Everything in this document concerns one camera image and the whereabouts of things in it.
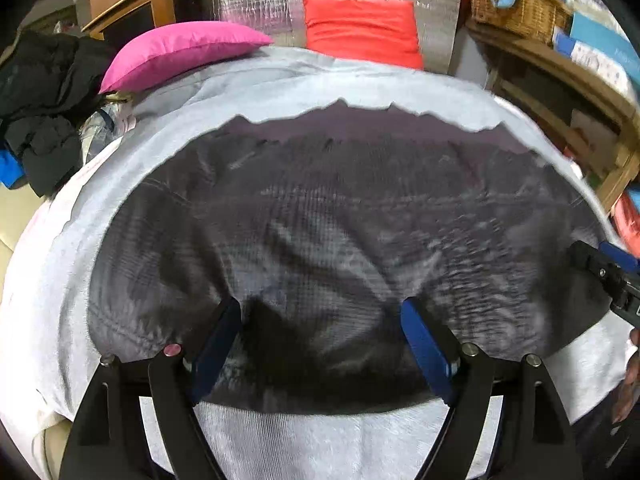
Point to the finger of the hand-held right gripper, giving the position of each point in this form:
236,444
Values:
587,257
617,255

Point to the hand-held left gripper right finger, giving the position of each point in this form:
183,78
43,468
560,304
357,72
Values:
425,350

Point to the grey blanket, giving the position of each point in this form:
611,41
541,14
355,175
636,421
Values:
300,80

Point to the person's right hand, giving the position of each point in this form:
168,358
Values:
625,395

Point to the wooden shelf unit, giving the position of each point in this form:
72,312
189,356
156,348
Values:
525,50

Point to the wicker basket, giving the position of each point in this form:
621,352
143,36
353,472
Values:
530,10

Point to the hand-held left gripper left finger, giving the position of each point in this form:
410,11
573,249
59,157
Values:
220,340

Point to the dark quilted puffer jacket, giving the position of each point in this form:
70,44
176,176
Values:
325,240

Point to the pink pillow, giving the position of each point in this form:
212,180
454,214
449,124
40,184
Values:
185,47

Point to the light blue cardboard box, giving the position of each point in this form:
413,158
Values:
600,40

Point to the crumpled clear plastic bag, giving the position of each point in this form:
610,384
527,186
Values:
107,125

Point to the black puffer coat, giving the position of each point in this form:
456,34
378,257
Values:
45,85

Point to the red pillow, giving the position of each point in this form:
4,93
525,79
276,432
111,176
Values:
360,30

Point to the white patterned box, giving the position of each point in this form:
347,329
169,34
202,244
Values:
590,62

